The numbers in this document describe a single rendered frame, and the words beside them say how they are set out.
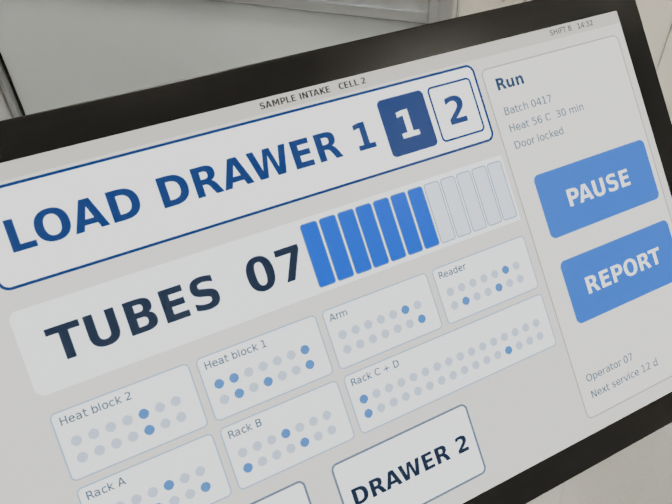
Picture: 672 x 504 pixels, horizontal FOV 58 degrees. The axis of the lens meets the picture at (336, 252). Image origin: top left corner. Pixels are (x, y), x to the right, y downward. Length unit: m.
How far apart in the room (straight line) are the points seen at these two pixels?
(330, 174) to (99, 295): 0.14
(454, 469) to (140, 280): 0.22
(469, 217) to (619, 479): 1.30
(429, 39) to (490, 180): 0.10
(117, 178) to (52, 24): 1.10
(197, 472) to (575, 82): 0.35
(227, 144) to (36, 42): 1.16
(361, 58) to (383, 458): 0.24
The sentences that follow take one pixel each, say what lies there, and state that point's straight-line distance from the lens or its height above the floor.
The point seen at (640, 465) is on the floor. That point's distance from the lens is 1.68.
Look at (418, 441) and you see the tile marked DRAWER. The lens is 0.39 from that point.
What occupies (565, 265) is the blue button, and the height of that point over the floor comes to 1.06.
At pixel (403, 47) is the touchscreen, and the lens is 0.40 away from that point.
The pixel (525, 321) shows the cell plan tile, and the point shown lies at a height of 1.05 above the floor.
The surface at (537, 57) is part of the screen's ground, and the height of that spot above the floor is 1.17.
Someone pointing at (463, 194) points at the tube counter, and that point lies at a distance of 0.39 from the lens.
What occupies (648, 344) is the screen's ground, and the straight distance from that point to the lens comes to 0.48.
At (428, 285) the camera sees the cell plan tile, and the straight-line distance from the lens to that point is 0.38.
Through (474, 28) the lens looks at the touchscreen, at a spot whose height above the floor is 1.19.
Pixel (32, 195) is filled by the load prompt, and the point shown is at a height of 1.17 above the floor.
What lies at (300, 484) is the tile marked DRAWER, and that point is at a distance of 0.36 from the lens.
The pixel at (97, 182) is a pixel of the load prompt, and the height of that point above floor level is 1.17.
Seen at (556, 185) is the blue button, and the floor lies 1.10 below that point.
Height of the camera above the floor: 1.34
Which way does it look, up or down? 41 degrees down
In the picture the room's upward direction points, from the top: 3 degrees counter-clockwise
